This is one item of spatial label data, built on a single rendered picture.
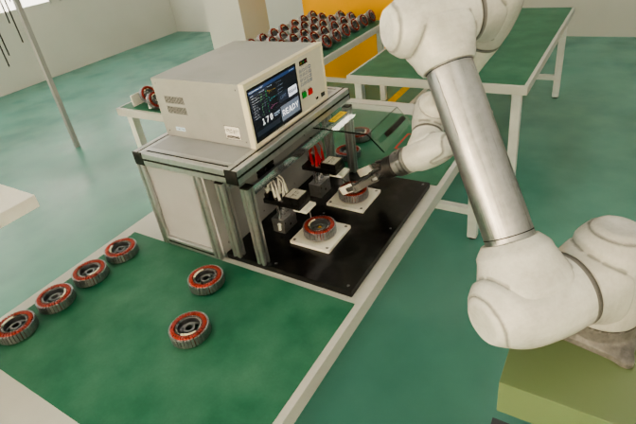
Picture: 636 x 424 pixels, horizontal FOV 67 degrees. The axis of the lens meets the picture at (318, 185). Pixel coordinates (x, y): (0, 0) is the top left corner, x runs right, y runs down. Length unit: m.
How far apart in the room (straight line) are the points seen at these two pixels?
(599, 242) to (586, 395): 0.30
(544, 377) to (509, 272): 0.27
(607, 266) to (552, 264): 0.12
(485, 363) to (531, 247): 1.31
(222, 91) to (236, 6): 4.01
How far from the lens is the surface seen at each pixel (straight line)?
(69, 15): 8.49
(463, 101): 1.01
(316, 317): 1.39
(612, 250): 1.08
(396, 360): 2.24
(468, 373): 2.21
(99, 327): 1.60
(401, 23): 1.02
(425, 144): 1.52
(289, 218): 1.67
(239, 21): 5.47
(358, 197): 1.74
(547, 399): 1.13
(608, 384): 1.19
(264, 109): 1.49
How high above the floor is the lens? 1.73
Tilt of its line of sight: 30 degrees down
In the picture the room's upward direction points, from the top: 8 degrees counter-clockwise
